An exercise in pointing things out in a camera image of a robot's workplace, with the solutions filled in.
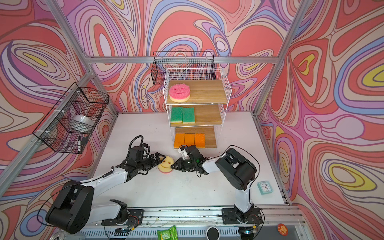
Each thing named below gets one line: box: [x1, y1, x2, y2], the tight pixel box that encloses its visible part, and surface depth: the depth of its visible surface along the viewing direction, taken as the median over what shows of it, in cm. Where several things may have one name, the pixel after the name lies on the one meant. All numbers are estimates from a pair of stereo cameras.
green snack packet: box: [157, 225, 179, 240], surface depth 70 cm
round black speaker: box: [206, 226, 220, 240], surface depth 66 cm
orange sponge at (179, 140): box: [174, 133, 185, 148], surface depth 101 cm
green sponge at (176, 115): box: [170, 107, 183, 123], surface depth 84 cm
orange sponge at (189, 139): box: [184, 133, 195, 147], surface depth 103 cm
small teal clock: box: [257, 180, 274, 195], surface depth 82 cm
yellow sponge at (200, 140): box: [194, 133, 206, 149], surface depth 103 cm
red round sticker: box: [277, 223, 289, 237], surface depth 72 cm
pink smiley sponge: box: [168, 83, 191, 103], surface depth 69 cm
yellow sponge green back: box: [182, 107, 195, 124], surface depth 84 cm
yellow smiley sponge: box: [158, 155, 175, 174], surface depth 88 cm
